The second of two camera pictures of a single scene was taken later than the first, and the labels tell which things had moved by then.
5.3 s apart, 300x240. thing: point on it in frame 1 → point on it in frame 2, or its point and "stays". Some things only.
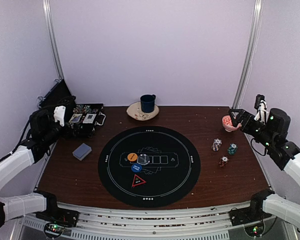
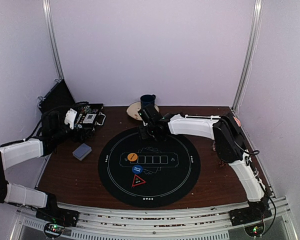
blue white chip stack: [217, 143] stays
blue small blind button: [136, 167] stays
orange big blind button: [132, 156] stays
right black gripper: [243, 115] → [143, 133]
